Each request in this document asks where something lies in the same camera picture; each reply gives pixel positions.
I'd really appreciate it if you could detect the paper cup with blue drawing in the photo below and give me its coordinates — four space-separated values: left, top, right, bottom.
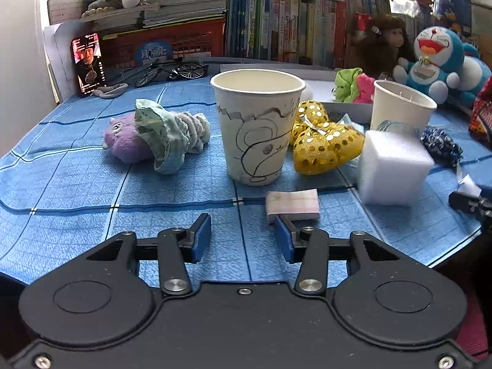
370 79 438 139

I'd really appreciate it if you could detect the blue cat plush toy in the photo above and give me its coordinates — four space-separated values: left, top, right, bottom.
393 26 466 104

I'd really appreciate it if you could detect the green scrunchie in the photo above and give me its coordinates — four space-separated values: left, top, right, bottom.
334 68 364 103

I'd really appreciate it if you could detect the grey hair band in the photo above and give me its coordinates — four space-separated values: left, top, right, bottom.
91 83 129 99

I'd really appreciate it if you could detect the dark blue scrunchie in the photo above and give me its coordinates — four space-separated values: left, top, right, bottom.
420 126 464 167

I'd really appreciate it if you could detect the pink-white towel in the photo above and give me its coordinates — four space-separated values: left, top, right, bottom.
266 189 321 224

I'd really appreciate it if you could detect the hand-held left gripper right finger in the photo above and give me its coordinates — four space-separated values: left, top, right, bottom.
275 215 402 296

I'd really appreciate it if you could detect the brown-haired doll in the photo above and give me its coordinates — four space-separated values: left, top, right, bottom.
354 13 409 81

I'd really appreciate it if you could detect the smartphone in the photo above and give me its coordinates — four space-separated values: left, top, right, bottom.
72 33 109 97

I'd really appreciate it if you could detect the blue checked tablecloth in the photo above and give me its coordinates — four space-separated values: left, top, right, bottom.
0 67 492 289

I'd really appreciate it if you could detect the red plastic basket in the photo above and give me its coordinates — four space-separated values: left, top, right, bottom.
101 19 225 81

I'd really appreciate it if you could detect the grid cutting mat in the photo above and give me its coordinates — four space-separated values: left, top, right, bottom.
47 0 101 26

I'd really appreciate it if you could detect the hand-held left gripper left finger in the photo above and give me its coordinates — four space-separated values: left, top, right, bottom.
86 212 212 296

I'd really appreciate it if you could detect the white folder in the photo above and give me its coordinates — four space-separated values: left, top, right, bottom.
43 23 77 104

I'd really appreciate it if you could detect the white foam block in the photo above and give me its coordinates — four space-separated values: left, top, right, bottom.
357 130 435 205

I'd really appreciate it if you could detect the white shallow box tray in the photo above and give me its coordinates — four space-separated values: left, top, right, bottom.
304 79 375 124

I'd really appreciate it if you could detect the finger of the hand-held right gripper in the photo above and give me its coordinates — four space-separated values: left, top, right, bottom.
449 191 492 235

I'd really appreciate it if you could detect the green striped cloth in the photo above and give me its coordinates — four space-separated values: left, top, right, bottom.
134 99 190 175

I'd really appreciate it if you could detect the gold sequin bow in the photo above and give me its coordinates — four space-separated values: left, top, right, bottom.
289 100 365 176

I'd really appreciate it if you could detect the row of books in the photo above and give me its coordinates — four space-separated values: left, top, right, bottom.
225 0 393 68

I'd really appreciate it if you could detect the black miniature bicycle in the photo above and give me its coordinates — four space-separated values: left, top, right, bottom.
134 58 209 87

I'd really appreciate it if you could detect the paper cup with black drawing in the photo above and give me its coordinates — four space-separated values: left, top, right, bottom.
210 69 306 186

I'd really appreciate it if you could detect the grey-white plush toy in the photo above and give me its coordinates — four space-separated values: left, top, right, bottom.
175 111 211 154

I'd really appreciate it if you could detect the red patterned cloth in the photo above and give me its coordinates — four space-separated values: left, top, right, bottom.
469 81 492 147

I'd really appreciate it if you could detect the blue paper bag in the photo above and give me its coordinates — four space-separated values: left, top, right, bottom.
432 0 473 39

